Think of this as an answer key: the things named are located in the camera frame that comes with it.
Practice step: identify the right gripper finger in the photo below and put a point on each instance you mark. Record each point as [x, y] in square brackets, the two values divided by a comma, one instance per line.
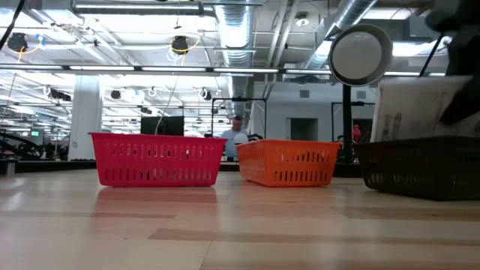
[463, 107]

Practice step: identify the green acer box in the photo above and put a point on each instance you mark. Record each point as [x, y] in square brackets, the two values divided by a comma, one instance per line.
[408, 108]

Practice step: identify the black plastic basket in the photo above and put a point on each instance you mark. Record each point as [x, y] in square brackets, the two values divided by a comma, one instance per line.
[420, 168]

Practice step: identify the round white lamp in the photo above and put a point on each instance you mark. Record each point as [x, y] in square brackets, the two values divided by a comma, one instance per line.
[358, 54]

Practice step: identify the small red object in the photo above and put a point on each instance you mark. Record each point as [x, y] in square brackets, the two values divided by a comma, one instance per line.
[356, 132]

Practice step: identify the person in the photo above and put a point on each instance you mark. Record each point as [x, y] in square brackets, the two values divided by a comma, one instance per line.
[228, 144]
[340, 140]

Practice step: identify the orange plastic basket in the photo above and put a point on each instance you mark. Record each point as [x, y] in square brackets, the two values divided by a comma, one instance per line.
[288, 163]

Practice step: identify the long LED light bar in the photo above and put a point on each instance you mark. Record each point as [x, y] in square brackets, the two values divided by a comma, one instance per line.
[243, 70]

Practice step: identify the black monitor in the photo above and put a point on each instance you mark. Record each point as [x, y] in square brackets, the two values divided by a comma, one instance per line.
[161, 126]

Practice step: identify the red plastic basket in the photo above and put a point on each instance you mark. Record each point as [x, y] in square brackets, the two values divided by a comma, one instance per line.
[157, 161]

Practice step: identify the white pillar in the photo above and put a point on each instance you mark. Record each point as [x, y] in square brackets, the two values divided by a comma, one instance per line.
[85, 123]

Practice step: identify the black curved machine part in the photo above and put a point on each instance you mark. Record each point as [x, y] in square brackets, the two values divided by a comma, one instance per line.
[18, 148]

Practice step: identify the black metal stand frame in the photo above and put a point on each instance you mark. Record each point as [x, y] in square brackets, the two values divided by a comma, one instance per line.
[240, 99]
[369, 103]

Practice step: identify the silver spiral duct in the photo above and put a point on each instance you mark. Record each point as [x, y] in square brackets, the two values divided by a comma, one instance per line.
[237, 37]

